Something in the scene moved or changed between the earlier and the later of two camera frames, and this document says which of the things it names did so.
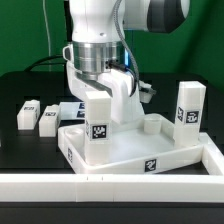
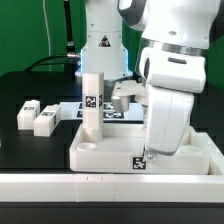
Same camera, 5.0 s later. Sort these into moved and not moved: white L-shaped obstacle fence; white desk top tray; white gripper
Moved: white gripper; white desk top tray
Not moved: white L-shaped obstacle fence
